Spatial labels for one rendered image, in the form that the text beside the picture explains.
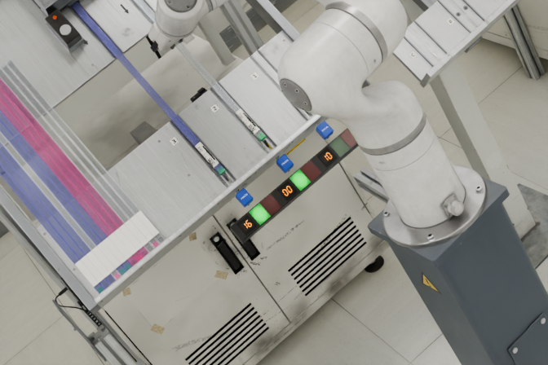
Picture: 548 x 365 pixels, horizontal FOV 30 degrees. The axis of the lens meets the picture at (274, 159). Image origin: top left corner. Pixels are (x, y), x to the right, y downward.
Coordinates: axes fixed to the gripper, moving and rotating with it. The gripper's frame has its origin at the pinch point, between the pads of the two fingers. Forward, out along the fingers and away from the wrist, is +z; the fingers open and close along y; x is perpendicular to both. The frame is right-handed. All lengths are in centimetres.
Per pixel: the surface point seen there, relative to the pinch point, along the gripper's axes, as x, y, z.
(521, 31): 51, -94, 68
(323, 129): 35.2, -10.6, -6.5
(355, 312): 78, -1, 57
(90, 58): -7.7, 15.8, 2.3
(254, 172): 32.9, 6.2, -6.8
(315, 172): 40.9, -3.8, -5.3
